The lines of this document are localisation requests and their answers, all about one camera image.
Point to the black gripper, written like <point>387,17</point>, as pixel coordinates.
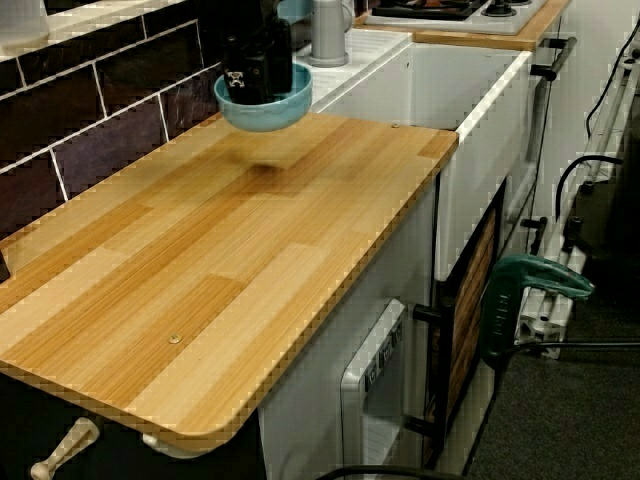
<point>247,25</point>

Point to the light blue bowl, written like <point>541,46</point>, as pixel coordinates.
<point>265,117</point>

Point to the light grey gooseneck faucet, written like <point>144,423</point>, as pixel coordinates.
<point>327,35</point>

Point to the cream ledge shelf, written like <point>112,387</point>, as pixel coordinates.
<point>100,22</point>

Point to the white sink basin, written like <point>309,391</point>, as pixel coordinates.
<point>450,85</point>

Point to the grey stove top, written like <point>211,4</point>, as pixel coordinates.
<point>500,25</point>

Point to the black stove knob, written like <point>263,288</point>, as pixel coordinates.
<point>497,7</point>

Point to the white lidded jar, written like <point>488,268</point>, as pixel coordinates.
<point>22,25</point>

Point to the black framed oven door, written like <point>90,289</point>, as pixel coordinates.
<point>470,300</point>

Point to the white appliance door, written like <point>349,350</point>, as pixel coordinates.
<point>350,380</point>

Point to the green clamp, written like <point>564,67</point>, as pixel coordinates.
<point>500,310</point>

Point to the white kitchen cabinet body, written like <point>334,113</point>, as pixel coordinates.
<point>300,425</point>

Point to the black floor box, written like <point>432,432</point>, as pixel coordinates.
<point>615,225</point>

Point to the dark cabinet front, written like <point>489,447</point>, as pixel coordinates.
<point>125,460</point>

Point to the dark shelf support post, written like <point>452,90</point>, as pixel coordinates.
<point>4,265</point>

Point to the aluminium frame rail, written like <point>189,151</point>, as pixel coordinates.
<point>542,325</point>

